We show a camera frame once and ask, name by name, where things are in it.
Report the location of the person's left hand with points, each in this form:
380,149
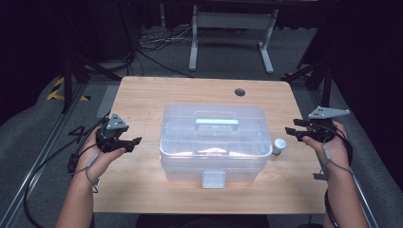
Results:
103,160

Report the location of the black tape floor marking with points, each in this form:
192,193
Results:
79,131

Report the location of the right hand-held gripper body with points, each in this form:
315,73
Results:
320,129

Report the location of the black metal stand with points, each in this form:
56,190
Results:
326,85
67,82

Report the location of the small white bottle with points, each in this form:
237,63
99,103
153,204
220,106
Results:
279,145

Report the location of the grey tape piece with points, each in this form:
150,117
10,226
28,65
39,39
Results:
320,176
96,182

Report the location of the person's right hand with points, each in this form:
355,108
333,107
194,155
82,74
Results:
335,155

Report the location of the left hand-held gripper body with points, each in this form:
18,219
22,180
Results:
111,139

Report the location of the yellow black hazard tape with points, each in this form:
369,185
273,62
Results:
58,83

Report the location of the person's dark clothing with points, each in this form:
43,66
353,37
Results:
202,221

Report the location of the clear plastic storage box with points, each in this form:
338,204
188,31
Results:
215,142

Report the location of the grey metal desk frame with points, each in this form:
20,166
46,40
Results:
234,20

